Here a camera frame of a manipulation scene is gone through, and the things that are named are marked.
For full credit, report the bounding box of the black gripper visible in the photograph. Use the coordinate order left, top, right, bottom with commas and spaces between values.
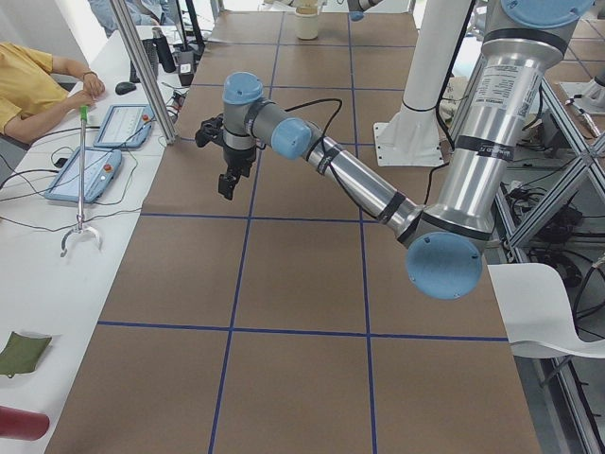
218, 146, 255, 201

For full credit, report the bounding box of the white cup with handle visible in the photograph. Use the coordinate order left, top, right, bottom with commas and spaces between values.
295, 8, 320, 41

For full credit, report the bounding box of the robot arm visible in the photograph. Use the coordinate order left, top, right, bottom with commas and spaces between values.
218, 1, 590, 300
347, 0, 382, 22

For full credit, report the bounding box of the far blue teach pendant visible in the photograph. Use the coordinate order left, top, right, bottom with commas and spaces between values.
94, 104, 155, 148

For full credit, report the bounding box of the blue teach pendant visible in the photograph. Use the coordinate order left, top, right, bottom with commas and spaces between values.
43, 147, 122, 203
94, 104, 155, 148

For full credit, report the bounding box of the black box with white label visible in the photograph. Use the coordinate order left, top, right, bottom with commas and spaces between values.
175, 50, 196, 87

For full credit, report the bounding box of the near blue teach pendant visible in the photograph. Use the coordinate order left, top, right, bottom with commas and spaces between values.
43, 147, 122, 203

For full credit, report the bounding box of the black bottle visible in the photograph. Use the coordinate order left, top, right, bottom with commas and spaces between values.
151, 26, 176, 73

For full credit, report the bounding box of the black computer mouse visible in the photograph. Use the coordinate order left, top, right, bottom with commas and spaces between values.
114, 81, 136, 96

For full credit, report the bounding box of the metal reacher grabber tool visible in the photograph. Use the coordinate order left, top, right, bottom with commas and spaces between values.
60, 105, 102, 257

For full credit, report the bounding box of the person in yellow shirt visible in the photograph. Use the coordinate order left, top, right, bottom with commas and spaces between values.
1, 42, 106, 145

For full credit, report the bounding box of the green cloth pouch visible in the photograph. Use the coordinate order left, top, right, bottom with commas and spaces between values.
1, 332, 52, 378

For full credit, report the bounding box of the white curved chair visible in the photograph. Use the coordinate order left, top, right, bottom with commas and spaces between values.
488, 263, 604, 359

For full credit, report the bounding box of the red cylinder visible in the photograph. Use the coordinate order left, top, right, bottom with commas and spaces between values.
1, 407, 50, 441

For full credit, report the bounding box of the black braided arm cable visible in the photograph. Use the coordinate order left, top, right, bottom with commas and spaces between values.
257, 97, 360, 200

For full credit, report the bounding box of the white camera mast pillar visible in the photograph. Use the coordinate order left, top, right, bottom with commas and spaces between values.
373, 0, 474, 166

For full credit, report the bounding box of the aluminium frame post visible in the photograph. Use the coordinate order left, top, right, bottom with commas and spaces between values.
110, 0, 177, 145

